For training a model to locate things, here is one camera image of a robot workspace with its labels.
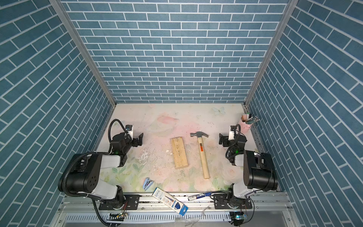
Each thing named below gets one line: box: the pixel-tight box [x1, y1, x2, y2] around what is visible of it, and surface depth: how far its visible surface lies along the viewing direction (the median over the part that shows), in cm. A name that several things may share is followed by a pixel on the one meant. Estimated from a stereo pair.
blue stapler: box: [142, 177, 154, 192], surface depth 80 cm
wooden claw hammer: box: [190, 131, 210, 180], surface depth 92 cm
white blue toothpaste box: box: [152, 187, 189, 217], surface depth 75 cm
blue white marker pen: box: [187, 192, 212, 201], surface depth 77 cm
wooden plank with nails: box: [171, 136, 189, 170], surface depth 90 cm
